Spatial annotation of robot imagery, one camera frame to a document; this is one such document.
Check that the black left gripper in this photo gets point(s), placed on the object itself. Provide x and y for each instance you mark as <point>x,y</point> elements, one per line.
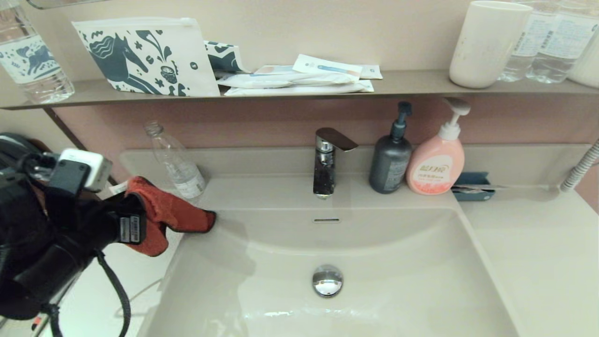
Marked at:
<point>117,222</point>

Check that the orange and grey cleaning cloth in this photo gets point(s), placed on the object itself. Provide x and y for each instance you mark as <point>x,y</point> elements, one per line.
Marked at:
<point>173,210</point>

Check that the chrome sink faucet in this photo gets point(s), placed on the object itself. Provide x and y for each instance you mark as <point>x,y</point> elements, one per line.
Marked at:
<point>324,173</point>

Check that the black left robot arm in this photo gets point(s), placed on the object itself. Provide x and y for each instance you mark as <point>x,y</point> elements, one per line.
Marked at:
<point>32,262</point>

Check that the white ceramic sink basin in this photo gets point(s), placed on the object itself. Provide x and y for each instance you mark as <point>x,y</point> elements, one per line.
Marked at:
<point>398,281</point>

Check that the empty clear plastic bottle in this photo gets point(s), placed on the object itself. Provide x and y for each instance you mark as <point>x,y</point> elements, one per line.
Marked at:
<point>184,175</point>

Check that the small orange black object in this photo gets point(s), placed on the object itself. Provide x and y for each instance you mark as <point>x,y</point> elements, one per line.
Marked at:
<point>36,322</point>

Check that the dark grey slipper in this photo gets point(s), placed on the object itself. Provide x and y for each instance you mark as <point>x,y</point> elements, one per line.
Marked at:
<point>11,140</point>

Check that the large horse print pouch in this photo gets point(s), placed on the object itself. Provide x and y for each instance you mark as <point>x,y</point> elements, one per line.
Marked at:
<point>140,61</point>

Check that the horse label water bottle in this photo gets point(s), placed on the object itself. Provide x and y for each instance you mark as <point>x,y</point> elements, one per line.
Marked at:
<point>32,61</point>

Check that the small horse print pouch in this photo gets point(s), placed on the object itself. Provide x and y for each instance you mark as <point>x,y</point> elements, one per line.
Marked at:
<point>223,57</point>

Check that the long white plastic packet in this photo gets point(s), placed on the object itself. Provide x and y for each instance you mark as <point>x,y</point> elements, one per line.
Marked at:
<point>281,81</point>

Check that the chrome drain stopper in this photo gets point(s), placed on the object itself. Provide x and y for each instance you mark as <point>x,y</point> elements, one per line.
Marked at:
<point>327,280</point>

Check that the pale blue packet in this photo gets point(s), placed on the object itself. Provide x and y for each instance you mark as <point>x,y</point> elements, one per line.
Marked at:
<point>276,69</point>

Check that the flat white plastic packet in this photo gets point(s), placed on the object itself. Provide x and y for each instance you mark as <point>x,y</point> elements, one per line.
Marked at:
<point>327,88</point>

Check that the white packet with blue stripe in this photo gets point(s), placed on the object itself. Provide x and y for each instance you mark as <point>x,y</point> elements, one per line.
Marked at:
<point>323,67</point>

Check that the dark grey pump bottle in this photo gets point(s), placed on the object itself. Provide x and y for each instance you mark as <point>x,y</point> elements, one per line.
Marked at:
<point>388,164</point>

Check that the small white logo sachet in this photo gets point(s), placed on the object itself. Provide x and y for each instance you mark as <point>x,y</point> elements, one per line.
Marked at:
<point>372,71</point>

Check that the pink pump soap bottle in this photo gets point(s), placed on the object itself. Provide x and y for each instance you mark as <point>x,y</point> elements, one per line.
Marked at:
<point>434,168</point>

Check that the blue plastic holder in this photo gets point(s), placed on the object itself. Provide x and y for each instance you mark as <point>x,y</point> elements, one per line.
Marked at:
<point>470,180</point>

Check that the tall white cup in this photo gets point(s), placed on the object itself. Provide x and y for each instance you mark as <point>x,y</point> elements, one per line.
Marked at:
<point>484,47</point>

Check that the white label water bottle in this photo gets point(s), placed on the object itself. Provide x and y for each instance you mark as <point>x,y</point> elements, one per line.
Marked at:
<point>524,50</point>
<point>560,50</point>

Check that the white ribbed container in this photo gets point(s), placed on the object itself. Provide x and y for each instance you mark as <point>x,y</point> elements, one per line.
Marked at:
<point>587,64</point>

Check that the grey wall shelf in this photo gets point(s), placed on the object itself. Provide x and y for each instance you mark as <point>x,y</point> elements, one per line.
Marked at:
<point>412,84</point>

